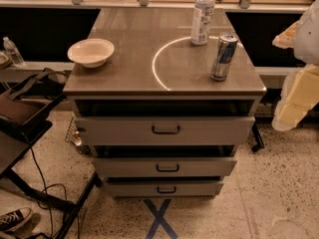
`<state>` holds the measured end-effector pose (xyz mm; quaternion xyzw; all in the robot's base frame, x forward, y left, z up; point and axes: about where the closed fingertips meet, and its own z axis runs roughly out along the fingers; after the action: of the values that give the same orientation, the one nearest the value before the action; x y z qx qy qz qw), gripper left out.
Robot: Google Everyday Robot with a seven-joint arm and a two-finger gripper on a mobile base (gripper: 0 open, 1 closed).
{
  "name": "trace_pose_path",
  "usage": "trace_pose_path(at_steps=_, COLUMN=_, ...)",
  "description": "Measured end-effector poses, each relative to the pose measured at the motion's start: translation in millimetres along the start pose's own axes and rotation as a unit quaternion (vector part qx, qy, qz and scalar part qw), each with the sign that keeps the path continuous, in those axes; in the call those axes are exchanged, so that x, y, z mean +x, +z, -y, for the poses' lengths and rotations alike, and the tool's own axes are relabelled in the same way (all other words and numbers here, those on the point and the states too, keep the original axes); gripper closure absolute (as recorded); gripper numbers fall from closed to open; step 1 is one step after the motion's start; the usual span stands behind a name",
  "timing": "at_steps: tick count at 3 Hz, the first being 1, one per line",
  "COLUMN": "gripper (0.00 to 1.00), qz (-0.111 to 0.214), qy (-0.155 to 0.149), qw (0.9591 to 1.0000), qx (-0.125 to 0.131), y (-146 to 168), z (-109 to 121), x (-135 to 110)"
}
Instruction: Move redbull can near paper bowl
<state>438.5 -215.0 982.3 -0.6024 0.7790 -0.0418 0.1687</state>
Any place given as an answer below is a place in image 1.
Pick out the black cart with bag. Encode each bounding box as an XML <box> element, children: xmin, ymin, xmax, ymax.
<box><xmin>0</xmin><ymin>68</ymin><xmax>99</xmax><ymax>239</ymax></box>

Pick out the wire basket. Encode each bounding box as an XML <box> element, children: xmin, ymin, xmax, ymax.
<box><xmin>65</xmin><ymin>119</ymin><xmax>90</xmax><ymax>155</ymax></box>

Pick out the black sneaker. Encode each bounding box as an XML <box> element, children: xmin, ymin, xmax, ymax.
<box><xmin>0</xmin><ymin>207</ymin><xmax>33</xmax><ymax>232</ymax></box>

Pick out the grey drawer cabinet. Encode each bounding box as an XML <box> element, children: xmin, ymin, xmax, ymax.
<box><xmin>64</xmin><ymin>8</ymin><xmax>265</xmax><ymax>184</ymax></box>

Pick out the small water bottle on ledge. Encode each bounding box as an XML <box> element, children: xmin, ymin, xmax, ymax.
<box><xmin>3</xmin><ymin>37</ymin><xmax>25</xmax><ymax>67</ymax></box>

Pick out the middle grey drawer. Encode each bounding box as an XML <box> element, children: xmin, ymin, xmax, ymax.
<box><xmin>93</xmin><ymin>157</ymin><xmax>237</xmax><ymax>178</ymax></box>

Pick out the redbull can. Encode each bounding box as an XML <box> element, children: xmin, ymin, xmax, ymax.
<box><xmin>211</xmin><ymin>33</ymin><xmax>238</xmax><ymax>81</ymax></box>

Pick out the black cable on floor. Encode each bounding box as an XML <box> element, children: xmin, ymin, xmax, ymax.
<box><xmin>28</xmin><ymin>142</ymin><xmax>83</xmax><ymax>239</ymax></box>

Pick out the bottom grey drawer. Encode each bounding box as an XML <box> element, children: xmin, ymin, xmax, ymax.
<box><xmin>106</xmin><ymin>180</ymin><xmax>223</xmax><ymax>197</ymax></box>

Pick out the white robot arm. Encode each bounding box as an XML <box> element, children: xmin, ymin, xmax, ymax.
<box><xmin>272</xmin><ymin>0</ymin><xmax>319</xmax><ymax>131</ymax></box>

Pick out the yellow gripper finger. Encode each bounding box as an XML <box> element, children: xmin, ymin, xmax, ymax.
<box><xmin>272</xmin><ymin>22</ymin><xmax>298</xmax><ymax>49</ymax></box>
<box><xmin>272</xmin><ymin>65</ymin><xmax>319</xmax><ymax>131</ymax></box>

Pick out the white paper bowl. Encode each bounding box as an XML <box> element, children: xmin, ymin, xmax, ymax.
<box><xmin>67</xmin><ymin>38</ymin><xmax>115</xmax><ymax>68</ymax></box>

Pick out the top grey drawer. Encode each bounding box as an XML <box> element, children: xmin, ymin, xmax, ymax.
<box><xmin>75</xmin><ymin>117</ymin><xmax>254</xmax><ymax>145</ymax></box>

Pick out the clear plastic water bottle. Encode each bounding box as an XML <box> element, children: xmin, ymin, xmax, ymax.
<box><xmin>190</xmin><ymin>0</ymin><xmax>215</xmax><ymax>46</ymax></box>

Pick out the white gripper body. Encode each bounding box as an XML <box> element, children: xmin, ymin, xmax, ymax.
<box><xmin>278</xmin><ymin>65</ymin><xmax>319</xmax><ymax>123</ymax></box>

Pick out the grey drawer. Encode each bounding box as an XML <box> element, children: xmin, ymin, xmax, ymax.
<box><xmin>93</xmin><ymin>157</ymin><xmax>237</xmax><ymax>178</ymax></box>
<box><xmin>106</xmin><ymin>180</ymin><xmax>223</xmax><ymax>197</ymax></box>
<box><xmin>75</xmin><ymin>117</ymin><xmax>254</xmax><ymax>145</ymax></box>

